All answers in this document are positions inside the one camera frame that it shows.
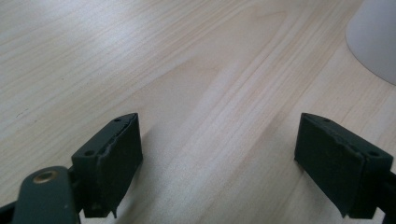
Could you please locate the white cup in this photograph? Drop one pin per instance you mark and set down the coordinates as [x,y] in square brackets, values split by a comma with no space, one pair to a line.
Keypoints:
[375,37]

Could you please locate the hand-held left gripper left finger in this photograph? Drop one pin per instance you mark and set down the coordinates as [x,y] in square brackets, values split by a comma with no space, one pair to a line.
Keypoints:
[109,165]

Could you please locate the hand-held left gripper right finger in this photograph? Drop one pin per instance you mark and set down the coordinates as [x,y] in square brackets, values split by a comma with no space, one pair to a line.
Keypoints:
[336,165]

